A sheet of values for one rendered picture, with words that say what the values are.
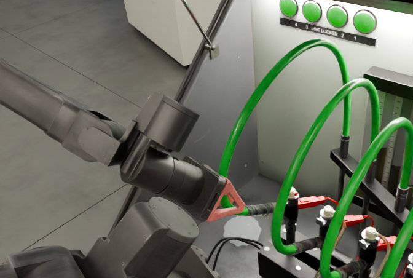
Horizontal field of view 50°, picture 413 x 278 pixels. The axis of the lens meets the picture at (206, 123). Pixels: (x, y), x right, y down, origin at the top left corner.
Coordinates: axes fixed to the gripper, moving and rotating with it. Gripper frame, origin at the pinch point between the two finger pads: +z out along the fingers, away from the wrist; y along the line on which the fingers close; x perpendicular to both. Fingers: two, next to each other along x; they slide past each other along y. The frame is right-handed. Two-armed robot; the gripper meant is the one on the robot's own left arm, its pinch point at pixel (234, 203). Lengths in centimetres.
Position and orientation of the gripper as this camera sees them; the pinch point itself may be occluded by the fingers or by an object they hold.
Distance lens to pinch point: 70.9
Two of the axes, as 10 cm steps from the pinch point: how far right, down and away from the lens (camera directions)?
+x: -4.7, 8.8, 0.0
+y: -5.0, -2.6, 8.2
